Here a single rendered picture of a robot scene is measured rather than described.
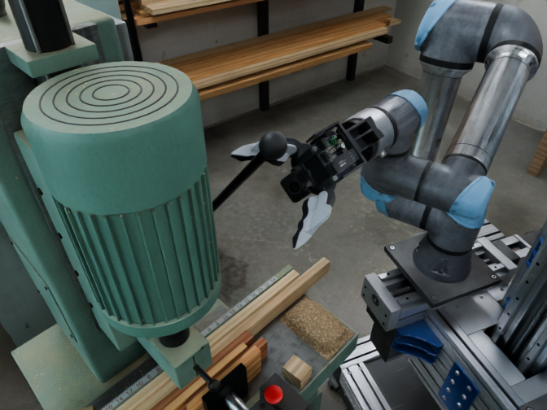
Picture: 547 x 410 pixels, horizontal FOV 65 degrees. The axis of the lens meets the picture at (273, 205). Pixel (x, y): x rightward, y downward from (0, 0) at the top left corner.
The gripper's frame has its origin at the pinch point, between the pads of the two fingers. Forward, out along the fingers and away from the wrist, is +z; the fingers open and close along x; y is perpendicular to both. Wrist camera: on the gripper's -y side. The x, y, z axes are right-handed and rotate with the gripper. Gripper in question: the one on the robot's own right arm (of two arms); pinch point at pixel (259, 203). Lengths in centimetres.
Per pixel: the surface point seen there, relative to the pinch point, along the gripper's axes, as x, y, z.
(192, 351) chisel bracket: 13.0, -22.8, 12.2
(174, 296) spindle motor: 3.8, -4.3, 14.9
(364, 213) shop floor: 30, -145, -146
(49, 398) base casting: 7, -61, 33
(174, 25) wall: -139, -175, -130
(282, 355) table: 26.7, -33.7, -5.0
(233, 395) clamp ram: 24.2, -27.8, 9.4
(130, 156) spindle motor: -9.1, 12.0, 15.8
